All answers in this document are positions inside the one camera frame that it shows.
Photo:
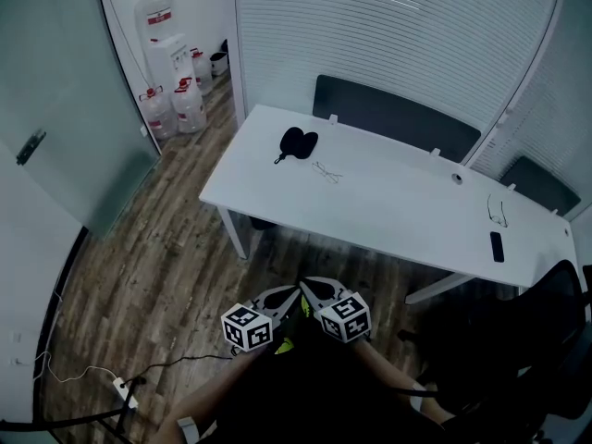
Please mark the black glasses case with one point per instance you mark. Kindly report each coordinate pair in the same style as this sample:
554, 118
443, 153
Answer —
298, 144

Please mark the person's right yellow-green shoe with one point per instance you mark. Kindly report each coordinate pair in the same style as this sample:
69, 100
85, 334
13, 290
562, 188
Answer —
305, 305

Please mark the black office chair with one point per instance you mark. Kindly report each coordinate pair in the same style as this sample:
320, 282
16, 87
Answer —
499, 354

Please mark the clear water jug red cap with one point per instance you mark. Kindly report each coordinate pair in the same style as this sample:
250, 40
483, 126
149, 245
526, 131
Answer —
159, 118
189, 109
202, 72

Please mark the white wall socket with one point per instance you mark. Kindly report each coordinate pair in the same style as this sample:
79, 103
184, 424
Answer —
16, 338
17, 361

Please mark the narrow white slatted blinds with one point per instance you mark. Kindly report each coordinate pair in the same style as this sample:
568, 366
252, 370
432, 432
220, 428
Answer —
564, 109

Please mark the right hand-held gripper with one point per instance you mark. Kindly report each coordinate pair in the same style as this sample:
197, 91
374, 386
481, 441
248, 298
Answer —
344, 319

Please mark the small dark waste bin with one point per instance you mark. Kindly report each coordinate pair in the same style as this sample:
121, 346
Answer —
219, 64

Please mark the black floor stand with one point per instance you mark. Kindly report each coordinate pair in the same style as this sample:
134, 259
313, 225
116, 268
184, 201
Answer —
60, 421

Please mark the white water dispenser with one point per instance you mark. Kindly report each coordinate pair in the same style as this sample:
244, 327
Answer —
168, 63

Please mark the person's right forearm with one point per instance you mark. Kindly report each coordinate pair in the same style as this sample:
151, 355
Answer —
384, 368

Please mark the white desk leg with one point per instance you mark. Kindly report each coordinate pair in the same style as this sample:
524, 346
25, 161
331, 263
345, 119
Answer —
437, 288
233, 234

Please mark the person's left forearm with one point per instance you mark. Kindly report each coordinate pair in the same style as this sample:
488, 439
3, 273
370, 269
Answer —
203, 396

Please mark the short dark desk divider panel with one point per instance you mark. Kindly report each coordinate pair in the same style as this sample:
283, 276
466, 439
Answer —
541, 185

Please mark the dark thin-frame glasses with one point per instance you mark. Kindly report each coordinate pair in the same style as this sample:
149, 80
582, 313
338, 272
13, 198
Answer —
501, 222

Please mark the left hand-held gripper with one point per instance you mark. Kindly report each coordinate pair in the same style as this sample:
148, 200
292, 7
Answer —
245, 329

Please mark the person's yellow-green shoe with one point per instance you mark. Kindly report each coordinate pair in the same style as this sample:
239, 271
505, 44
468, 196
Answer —
305, 305
284, 346

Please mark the large water bottle red label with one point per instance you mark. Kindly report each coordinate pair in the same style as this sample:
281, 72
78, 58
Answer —
155, 12

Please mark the white power strip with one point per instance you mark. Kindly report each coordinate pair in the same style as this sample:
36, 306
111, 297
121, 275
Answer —
124, 392

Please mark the person's left yellow-green shoe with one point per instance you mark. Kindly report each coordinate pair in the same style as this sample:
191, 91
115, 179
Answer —
284, 346

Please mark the person's black clothing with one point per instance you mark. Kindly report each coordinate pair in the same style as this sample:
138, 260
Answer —
314, 396

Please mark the frosted glass door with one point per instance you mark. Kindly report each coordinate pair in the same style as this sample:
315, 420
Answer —
65, 86

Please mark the black smartphone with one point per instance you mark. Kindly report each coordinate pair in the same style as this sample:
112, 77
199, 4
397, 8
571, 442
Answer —
497, 247

